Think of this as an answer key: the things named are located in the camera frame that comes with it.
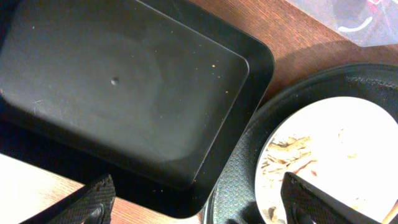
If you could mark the black rectangular tray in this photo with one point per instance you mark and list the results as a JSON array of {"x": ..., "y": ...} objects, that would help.
[{"x": 155, "y": 93}]

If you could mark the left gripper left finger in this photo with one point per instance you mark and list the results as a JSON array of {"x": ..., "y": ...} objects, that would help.
[{"x": 91, "y": 204}]

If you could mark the wooden chopstick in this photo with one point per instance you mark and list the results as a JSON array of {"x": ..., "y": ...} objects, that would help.
[{"x": 391, "y": 215}]

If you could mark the grey plate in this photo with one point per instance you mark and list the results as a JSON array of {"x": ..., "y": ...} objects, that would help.
[{"x": 355, "y": 142}]

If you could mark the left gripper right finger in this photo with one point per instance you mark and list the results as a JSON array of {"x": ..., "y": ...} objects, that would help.
[{"x": 305, "y": 203}]

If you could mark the round black serving tray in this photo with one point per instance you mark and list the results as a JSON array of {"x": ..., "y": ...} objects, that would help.
[{"x": 233, "y": 199}]

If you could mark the peanut shells pile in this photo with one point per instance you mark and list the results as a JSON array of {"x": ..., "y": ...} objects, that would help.
[{"x": 292, "y": 156}]

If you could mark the clear plastic bin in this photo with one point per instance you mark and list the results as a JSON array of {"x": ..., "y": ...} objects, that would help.
[{"x": 366, "y": 23}]

